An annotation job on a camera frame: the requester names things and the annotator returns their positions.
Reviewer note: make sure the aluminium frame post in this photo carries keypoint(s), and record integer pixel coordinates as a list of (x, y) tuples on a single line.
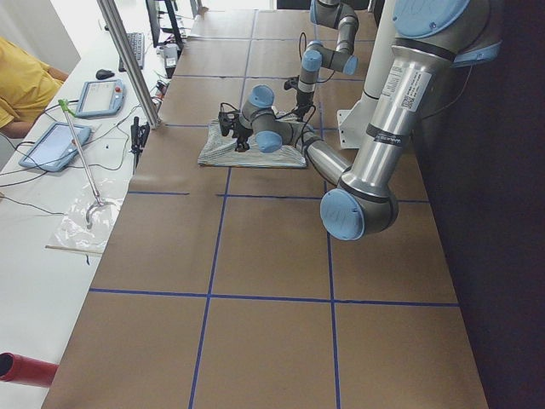
[(114, 22)]

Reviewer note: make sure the red cylinder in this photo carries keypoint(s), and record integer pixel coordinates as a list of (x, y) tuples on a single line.
[(20, 369)]

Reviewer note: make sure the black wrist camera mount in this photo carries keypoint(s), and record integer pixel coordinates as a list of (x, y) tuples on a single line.
[(229, 123), (291, 83)]

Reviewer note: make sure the black tool on table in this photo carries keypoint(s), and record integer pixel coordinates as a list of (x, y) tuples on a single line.
[(139, 134)]

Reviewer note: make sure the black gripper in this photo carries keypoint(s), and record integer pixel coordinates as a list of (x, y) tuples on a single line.
[(243, 135), (302, 100)]

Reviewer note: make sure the black computer mouse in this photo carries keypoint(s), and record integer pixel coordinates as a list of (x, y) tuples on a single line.
[(103, 74)]

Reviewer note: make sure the blue teach pendant far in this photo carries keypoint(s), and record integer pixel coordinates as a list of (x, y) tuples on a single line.
[(100, 98)]

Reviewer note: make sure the green handled reacher grabber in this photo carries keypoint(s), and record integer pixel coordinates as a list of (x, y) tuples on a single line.
[(99, 202)]

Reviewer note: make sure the person in yellow shirt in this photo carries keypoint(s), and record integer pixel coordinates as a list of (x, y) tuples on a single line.
[(28, 85)]

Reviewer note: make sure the clear plastic bag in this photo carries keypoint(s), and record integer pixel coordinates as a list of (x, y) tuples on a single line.
[(73, 232)]

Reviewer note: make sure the black monitor stand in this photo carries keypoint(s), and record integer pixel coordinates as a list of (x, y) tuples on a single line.
[(162, 18)]

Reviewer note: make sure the blue teach pendant near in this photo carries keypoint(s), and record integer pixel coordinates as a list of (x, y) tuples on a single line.
[(53, 151)]

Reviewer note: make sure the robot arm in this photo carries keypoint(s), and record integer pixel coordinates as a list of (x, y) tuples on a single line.
[(415, 41), (334, 15)]

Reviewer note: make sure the navy white striped polo shirt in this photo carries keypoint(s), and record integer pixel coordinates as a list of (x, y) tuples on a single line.
[(225, 150)]

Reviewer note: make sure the blue teach pendant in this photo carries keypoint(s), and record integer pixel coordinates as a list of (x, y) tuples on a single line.
[(100, 98), (53, 151)]

